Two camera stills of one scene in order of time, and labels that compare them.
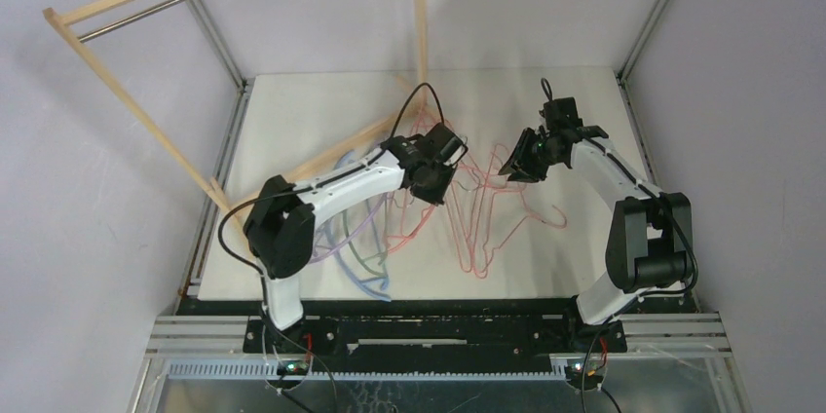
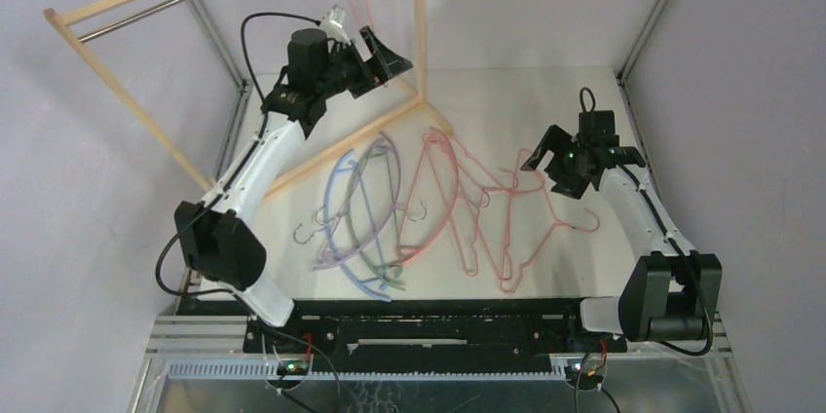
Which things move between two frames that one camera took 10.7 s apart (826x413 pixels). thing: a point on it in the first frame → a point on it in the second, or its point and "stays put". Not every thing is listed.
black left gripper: x=435 y=195 → x=375 y=73
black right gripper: x=528 y=156 → x=569 y=165
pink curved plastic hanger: x=418 y=115 → x=409 y=253
